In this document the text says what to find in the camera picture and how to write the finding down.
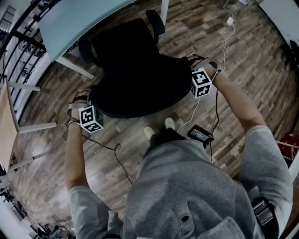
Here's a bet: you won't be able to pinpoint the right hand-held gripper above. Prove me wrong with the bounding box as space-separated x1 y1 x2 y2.
186 53 218 99

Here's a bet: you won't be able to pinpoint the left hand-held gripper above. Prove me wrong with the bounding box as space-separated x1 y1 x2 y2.
66 90 105 133

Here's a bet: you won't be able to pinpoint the black office chair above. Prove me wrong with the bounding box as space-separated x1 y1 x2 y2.
78 9 194 119

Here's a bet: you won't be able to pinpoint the person's right forearm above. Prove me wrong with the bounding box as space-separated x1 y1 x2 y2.
211 72 267 136

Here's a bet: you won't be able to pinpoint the person's left forearm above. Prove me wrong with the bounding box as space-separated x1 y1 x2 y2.
63 120 94 192

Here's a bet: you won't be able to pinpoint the person's right hand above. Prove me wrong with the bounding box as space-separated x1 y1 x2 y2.
205 66 220 81

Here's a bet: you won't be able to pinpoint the person's left hand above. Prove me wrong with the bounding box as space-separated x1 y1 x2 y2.
69 109 81 123

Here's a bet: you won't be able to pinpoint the person's right pale shoe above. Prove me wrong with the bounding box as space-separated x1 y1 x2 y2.
164 117 176 130

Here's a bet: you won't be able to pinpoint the person's pale shoe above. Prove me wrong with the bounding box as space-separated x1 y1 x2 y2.
164 117 176 130
143 125 156 140

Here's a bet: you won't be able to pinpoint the black device with screen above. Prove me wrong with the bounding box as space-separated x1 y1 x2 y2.
186 124 214 144

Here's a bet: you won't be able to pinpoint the person's left pale shoe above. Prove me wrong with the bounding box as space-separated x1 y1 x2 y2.
143 125 156 140

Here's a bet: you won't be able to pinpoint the black trousers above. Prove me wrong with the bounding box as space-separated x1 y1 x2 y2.
149 127 187 149

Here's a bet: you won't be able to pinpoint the wooden table with white legs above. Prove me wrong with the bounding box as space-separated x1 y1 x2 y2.
0 80 57 173

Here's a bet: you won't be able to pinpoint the light blue table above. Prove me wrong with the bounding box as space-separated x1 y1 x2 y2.
38 0 170 80

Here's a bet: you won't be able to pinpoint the black stand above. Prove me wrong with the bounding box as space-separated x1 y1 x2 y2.
279 39 299 67

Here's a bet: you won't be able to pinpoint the black metal railing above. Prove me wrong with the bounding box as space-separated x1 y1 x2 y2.
0 0 61 112

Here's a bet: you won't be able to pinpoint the white board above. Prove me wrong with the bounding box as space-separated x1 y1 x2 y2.
258 0 299 47

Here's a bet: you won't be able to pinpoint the grey sweatshirt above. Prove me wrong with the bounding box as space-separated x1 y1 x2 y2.
69 125 294 239

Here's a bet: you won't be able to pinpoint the red box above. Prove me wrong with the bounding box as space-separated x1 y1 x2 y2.
279 133 299 162

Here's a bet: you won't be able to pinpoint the black cable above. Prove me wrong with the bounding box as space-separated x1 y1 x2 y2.
81 134 135 186
210 87 220 164

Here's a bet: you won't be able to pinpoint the white cable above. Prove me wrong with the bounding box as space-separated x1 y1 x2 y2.
176 0 236 133

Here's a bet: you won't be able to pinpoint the white frame table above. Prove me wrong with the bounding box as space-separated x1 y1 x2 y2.
275 139 299 180

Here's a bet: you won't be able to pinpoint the grey shoulder strap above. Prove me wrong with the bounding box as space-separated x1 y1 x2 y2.
252 197 276 228

